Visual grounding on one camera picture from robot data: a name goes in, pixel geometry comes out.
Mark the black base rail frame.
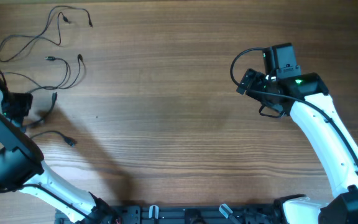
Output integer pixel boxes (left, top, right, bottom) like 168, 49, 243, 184
53, 203, 291, 224

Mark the black USB cable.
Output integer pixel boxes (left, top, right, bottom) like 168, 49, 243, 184
22, 91, 78, 148

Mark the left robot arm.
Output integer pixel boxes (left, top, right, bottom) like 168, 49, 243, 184
0, 77, 119, 223

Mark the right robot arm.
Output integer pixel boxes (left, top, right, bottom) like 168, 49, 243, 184
235, 43, 358, 223

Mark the right camera black cable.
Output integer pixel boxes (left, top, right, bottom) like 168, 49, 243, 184
229, 47, 358, 212

